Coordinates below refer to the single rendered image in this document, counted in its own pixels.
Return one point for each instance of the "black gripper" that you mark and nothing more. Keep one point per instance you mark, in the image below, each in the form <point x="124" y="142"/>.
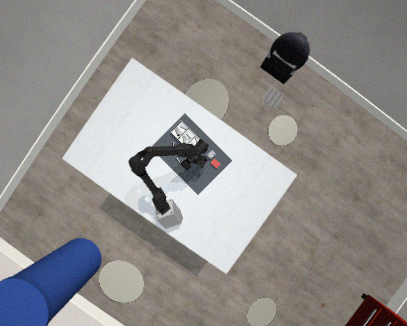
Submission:
<point x="186" y="165"/>

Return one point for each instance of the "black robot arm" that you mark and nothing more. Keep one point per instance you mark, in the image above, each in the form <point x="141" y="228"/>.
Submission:
<point x="184" y="150"/>

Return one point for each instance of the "red square block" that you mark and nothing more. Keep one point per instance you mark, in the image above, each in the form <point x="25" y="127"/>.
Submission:
<point x="215" y="163"/>

